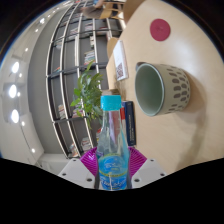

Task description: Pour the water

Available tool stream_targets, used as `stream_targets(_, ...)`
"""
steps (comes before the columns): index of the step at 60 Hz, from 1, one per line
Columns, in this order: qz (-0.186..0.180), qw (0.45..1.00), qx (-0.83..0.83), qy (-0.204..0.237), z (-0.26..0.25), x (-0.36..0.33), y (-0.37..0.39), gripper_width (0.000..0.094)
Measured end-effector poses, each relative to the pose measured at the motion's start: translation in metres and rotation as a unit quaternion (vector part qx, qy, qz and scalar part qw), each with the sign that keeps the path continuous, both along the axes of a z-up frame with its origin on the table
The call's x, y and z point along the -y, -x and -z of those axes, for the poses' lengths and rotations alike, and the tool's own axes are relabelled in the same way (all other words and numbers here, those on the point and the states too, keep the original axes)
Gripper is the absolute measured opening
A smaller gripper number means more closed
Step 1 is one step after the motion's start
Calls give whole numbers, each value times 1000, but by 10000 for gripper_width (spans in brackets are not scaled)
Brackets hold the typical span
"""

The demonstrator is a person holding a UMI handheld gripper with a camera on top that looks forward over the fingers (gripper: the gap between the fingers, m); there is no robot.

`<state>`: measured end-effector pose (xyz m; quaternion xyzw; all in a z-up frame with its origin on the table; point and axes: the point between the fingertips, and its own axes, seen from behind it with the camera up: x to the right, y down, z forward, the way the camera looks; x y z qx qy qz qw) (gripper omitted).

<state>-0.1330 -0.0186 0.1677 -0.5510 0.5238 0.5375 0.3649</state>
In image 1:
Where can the wooden curved-back chair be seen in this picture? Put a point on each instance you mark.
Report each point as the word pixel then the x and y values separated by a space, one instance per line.
pixel 131 10
pixel 112 43

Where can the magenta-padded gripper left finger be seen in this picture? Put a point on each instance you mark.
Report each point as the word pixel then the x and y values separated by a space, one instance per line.
pixel 76 171

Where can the group of ceiling lights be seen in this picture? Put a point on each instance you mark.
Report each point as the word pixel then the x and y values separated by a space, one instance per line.
pixel 13 90

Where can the potted green leafy plant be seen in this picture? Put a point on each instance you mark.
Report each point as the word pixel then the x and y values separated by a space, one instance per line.
pixel 88 93

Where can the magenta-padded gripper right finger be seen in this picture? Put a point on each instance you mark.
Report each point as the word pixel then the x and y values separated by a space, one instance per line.
pixel 148 171

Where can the white magazine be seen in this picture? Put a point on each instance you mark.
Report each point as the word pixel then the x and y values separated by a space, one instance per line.
pixel 120 61

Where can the green patterned ceramic mug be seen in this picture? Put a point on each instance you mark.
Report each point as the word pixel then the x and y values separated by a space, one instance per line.
pixel 173 90

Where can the grey bookshelf unit with books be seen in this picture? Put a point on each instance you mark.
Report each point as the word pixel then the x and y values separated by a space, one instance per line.
pixel 66 71

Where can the red book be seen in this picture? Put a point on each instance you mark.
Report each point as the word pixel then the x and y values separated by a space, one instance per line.
pixel 122 120

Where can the flat round red coaster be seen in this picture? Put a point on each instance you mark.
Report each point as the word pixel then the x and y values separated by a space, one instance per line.
pixel 160 30

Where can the person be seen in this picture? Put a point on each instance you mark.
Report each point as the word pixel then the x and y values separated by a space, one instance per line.
pixel 95 12

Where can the clear blue-capped water bottle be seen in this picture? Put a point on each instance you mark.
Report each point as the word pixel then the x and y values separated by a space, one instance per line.
pixel 113 143

